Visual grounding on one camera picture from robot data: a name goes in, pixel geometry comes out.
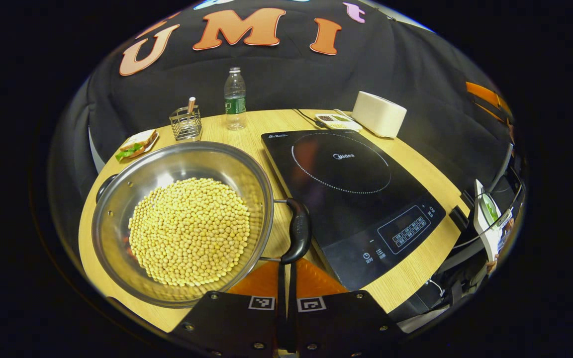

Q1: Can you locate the wire mesh holder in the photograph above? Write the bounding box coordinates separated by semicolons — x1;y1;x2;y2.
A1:
169;105;203;142

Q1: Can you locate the white toaster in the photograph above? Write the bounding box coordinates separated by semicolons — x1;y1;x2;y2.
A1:
351;91;407;139

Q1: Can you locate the sandwich on white plate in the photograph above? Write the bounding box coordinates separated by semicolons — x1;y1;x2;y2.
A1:
114;129;160;163

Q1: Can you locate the white divided bean dish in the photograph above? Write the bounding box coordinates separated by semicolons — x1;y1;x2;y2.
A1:
315;113;363;132

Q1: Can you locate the steel pot with soybeans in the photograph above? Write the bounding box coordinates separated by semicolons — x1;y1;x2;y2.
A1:
91;141;313;309

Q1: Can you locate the black power cable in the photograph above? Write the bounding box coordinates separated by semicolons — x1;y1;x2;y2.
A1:
293;108;323;129

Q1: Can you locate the clear plastic water bottle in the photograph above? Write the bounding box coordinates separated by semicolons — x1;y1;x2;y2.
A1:
224;67;247;131

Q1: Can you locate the white and green device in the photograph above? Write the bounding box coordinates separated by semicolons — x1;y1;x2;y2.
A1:
473;179;515;262

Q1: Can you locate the black induction cooktop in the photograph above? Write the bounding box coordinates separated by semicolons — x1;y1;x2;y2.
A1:
261;129;447;292

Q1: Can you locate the black backdrop cloth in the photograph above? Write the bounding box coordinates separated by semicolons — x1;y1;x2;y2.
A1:
50;0;521;209

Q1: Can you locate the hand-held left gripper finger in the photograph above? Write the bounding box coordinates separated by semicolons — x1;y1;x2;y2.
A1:
286;258;409;358
170;259;287;358

